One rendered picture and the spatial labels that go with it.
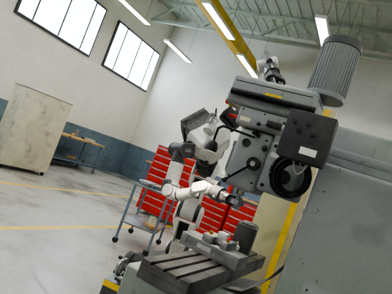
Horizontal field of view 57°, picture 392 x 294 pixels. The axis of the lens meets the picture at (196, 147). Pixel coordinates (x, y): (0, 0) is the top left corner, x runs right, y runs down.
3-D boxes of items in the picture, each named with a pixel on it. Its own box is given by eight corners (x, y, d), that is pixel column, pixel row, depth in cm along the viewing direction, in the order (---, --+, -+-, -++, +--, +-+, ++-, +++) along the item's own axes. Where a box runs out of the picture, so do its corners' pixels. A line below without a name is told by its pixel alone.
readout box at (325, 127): (273, 152, 153) (290, 106, 154) (278, 156, 161) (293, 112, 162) (321, 167, 144) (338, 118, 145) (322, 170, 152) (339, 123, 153)
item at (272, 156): (254, 188, 180) (272, 139, 181) (265, 192, 202) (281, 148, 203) (290, 202, 171) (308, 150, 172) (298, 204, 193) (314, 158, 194)
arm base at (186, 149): (169, 160, 238) (165, 144, 236) (184, 156, 246) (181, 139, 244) (182, 162, 226) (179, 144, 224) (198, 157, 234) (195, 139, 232)
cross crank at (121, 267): (107, 274, 213) (114, 255, 213) (118, 272, 223) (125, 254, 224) (127, 286, 206) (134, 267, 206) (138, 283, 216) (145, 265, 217)
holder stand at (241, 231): (227, 251, 220) (238, 220, 221) (233, 246, 241) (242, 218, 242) (245, 259, 217) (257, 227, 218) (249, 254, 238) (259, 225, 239)
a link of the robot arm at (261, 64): (261, 79, 215) (256, 69, 223) (279, 74, 214) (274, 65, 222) (259, 62, 207) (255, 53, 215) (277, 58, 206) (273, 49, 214)
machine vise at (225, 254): (178, 242, 196) (185, 223, 197) (191, 241, 209) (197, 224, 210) (234, 271, 179) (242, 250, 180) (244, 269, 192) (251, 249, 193)
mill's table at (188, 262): (135, 276, 148) (142, 257, 148) (231, 253, 258) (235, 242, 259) (182, 303, 137) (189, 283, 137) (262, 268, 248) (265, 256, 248)
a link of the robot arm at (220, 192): (228, 190, 193) (213, 183, 201) (222, 207, 192) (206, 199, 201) (241, 194, 202) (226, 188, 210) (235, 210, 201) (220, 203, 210)
